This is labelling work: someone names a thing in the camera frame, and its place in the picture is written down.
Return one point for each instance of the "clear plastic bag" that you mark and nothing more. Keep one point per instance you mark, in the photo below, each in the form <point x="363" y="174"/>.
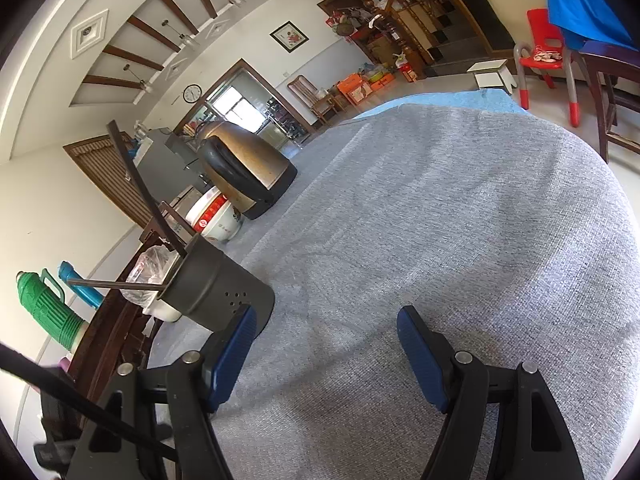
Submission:
<point x="150" y="270"/>

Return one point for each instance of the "cluttered wooden shelf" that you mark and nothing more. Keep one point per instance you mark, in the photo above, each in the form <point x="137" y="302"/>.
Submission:
<point x="370" y="25"/>

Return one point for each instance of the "dark wooden chair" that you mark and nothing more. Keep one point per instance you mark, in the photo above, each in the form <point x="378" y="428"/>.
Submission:
<point x="607" y="60"/>

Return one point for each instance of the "light blue undercloth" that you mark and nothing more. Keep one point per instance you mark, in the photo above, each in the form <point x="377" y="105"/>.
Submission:
<point x="450" y="97"/>

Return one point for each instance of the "blue cloth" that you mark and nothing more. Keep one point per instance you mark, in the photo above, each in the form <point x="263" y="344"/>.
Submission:
<point x="580" y="0"/>

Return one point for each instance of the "grey tablecloth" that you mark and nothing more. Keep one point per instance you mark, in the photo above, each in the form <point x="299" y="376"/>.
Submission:
<point x="425" y="210"/>

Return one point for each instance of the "dark metal utensil holder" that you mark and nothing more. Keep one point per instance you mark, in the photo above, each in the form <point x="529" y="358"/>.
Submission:
<point x="210" y="280"/>

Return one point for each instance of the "carved dark wooden table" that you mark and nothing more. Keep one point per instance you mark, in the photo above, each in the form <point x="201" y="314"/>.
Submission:
<point x="112" y="340"/>

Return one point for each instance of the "white printed bowl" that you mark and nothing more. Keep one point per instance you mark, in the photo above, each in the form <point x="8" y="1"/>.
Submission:
<point x="227" y="227"/>

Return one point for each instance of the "dark wooden chopstick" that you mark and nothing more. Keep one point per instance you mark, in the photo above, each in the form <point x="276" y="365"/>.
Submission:
<point x="141" y="190"/>
<point x="115" y="285"/>

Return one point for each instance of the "wooden staircase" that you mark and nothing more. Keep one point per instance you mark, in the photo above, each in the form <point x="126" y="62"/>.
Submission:
<point x="450" y="15"/>

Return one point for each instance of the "light wooden chair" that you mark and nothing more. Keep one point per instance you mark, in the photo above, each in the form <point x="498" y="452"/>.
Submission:
<point x="310" y="97"/>

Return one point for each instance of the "round wall clock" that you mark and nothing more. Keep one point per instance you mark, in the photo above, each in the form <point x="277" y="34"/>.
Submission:
<point x="192" y="93"/>

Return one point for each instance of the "blue thermos jug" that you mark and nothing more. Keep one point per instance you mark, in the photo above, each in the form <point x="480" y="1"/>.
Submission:
<point x="80" y="282"/>

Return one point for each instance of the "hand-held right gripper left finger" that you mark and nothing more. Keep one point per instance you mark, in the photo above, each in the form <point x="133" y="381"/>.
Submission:
<point x="232" y="350"/>

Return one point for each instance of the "brown slatted door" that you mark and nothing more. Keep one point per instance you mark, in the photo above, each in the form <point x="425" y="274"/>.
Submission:
<point x="105" y="175"/>

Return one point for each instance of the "red plastic chair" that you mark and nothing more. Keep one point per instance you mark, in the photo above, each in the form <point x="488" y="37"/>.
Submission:
<point x="542" y="30"/>

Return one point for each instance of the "steel electric kettle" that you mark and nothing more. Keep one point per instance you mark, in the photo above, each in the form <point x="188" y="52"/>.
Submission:
<point x="250" y="160"/>

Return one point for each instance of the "red banded white bowl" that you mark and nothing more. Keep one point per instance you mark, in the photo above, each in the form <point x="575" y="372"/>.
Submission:
<point x="202" y="212"/>

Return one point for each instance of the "purple plastic container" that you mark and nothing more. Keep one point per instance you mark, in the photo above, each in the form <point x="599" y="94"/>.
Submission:
<point x="66" y="363"/>

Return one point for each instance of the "beige sofa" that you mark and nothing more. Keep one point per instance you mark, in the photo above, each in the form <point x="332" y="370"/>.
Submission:
<point x="515" y="5"/>

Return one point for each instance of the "grey metal cabinet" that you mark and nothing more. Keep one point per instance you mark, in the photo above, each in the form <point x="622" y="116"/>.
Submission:
<point x="160" y="160"/>

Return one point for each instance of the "small white stool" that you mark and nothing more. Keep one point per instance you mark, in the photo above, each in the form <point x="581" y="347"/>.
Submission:
<point x="492" y="67"/>

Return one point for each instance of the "plain white bowl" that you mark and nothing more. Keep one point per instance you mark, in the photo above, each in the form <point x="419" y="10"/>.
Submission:
<point x="167" y="312"/>

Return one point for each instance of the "framed wall picture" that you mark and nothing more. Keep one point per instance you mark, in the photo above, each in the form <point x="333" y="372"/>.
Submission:
<point x="289" y="36"/>

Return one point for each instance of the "red carton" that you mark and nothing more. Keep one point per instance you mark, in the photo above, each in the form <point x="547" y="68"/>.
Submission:
<point x="408" y="73"/>

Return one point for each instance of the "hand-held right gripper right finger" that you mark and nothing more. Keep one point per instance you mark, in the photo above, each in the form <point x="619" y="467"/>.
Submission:
<point x="420" y="355"/>

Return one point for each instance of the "orange carton box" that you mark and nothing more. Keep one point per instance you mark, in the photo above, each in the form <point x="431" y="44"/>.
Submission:
<point x="352" y="89"/>
<point x="382" y="82"/>

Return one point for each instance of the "green thermos jug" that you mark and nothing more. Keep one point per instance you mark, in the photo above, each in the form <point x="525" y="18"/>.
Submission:
<point x="45" y="310"/>

